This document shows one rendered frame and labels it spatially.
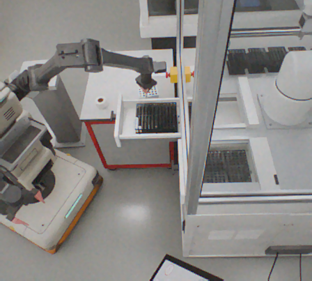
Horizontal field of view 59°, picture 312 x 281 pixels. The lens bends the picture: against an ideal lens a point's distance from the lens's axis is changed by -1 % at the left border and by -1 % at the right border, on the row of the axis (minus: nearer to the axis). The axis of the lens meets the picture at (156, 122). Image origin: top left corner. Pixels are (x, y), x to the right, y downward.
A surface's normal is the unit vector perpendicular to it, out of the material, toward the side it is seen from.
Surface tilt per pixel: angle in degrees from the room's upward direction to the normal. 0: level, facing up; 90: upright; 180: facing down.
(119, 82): 0
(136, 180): 0
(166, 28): 90
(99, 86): 0
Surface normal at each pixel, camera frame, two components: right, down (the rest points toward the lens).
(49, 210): -0.06, -0.59
